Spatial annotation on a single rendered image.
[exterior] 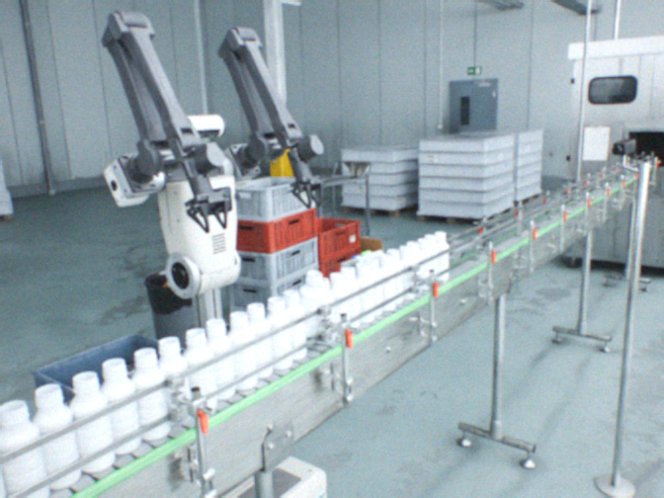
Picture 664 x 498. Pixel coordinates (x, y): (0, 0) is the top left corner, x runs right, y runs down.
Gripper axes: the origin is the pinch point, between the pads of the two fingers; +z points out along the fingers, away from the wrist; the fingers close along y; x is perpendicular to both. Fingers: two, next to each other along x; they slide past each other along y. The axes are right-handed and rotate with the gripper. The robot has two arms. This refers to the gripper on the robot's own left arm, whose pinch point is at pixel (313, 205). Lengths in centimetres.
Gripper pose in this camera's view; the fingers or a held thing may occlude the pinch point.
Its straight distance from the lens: 194.1
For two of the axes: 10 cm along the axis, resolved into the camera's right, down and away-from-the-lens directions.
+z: 3.4, 9.4, -0.2
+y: 5.2, -1.7, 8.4
